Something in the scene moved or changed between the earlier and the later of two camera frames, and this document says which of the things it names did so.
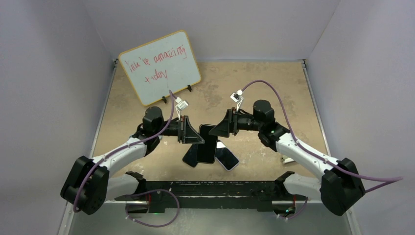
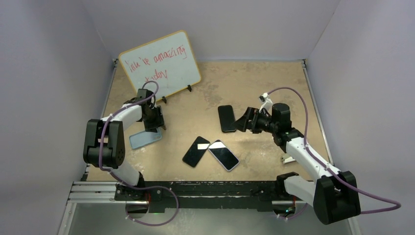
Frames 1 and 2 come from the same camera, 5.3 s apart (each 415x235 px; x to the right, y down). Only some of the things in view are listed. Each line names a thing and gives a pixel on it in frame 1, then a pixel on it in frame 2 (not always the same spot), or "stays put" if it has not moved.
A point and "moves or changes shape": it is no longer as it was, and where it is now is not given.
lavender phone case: x=226 y=157 stays put
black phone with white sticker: x=191 y=156 stays put
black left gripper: x=186 y=134 -> x=159 y=122
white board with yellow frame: x=155 y=67 stays put
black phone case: x=206 y=151 moves or changes shape
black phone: x=226 y=157 stays put
